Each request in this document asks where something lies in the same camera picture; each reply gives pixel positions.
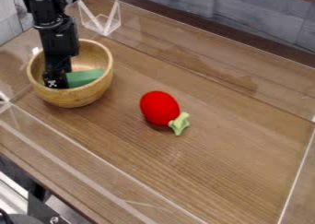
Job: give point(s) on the clear acrylic enclosure wall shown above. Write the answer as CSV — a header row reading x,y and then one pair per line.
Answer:
x,y
128,172

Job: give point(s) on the light wooden bowl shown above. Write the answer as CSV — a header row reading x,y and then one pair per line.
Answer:
x,y
93,57

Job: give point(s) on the red plush strawberry toy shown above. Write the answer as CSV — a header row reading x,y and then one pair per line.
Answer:
x,y
161,111

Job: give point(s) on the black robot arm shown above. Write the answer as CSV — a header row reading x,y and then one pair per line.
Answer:
x,y
45,10

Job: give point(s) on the black metal table bracket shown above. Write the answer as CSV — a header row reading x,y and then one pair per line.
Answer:
x,y
38,210

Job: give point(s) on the green rectangular block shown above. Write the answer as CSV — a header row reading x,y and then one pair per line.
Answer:
x,y
80,78

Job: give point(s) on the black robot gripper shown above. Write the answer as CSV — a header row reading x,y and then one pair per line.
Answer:
x,y
58,40

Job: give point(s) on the clear acrylic corner bracket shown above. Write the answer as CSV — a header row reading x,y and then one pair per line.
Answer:
x,y
101,24

